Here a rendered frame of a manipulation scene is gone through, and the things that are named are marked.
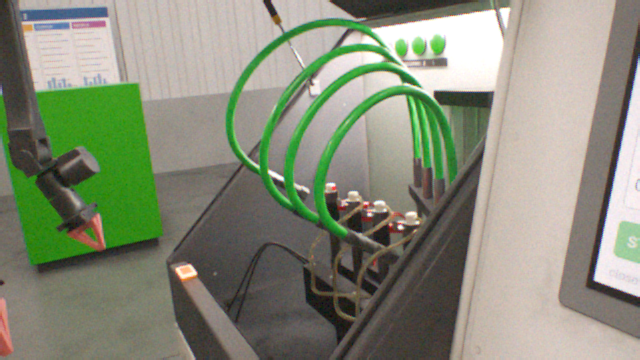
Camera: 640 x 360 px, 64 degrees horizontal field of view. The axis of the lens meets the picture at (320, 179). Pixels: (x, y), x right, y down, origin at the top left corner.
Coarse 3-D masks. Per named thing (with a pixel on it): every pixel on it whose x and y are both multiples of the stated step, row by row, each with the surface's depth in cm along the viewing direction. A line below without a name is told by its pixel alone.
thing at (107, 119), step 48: (0, 96) 343; (48, 96) 356; (96, 96) 371; (96, 144) 376; (144, 144) 392; (96, 192) 382; (144, 192) 398; (48, 240) 372; (96, 240) 387; (144, 240) 408
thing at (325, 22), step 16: (288, 32) 85; (304, 32) 86; (368, 32) 91; (272, 48) 84; (256, 64) 83; (240, 80) 82; (400, 80) 97; (416, 128) 100; (416, 144) 101; (240, 160) 85; (416, 160) 101
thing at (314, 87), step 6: (264, 0) 114; (270, 0) 115; (270, 6) 115; (270, 12) 115; (276, 12) 116; (276, 18) 116; (276, 24) 116; (282, 30) 117; (288, 42) 118; (294, 54) 120; (300, 60) 120; (300, 66) 121; (312, 84) 122; (318, 84) 123; (312, 90) 123; (318, 90) 123
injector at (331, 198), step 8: (328, 192) 93; (336, 192) 93; (328, 200) 93; (336, 200) 93; (328, 208) 93; (336, 208) 94; (336, 216) 94; (336, 240) 95; (336, 248) 96; (336, 256) 96
